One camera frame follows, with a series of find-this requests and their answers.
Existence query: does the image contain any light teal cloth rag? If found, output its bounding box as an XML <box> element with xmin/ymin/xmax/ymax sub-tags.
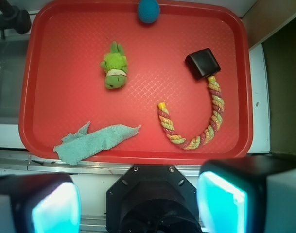
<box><xmin>53</xmin><ymin>122</ymin><xmax>141</xmax><ymax>166</ymax></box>

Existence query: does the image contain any aluminium rail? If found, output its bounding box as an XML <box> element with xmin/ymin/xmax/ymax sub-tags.
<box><xmin>0</xmin><ymin>149</ymin><xmax>204</xmax><ymax>177</ymax></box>

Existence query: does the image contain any black square block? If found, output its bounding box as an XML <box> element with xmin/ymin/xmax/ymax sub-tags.
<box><xmin>185</xmin><ymin>48</ymin><xmax>221</xmax><ymax>80</ymax></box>

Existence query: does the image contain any green plush turtle toy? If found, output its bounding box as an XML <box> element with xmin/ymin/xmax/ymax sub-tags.
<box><xmin>100</xmin><ymin>41</ymin><xmax>128</xmax><ymax>90</ymax></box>

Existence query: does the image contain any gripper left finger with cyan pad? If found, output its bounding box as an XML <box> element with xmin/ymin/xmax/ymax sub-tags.
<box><xmin>0</xmin><ymin>173</ymin><xmax>81</xmax><ymax>233</ymax></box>

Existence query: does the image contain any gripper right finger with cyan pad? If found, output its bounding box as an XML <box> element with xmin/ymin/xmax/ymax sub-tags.
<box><xmin>196</xmin><ymin>155</ymin><xmax>296</xmax><ymax>233</ymax></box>

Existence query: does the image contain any red plastic tray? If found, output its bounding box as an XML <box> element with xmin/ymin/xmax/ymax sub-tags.
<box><xmin>19</xmin><ymin>0</ymin><xmax>253</xmax><ymax>165</ymax></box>

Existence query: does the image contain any blue ball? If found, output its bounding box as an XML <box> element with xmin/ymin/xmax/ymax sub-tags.
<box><xmin>138</xmin><ymin>0</ymin><xmax>160</xmax><ymax>24</ymax></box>

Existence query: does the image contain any multicolour twisted rope toy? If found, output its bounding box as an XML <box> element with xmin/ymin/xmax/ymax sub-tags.
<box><xmin>157</xmin><ymin>76</ymin><xmax>225</xmax><ymax>150</ymax></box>

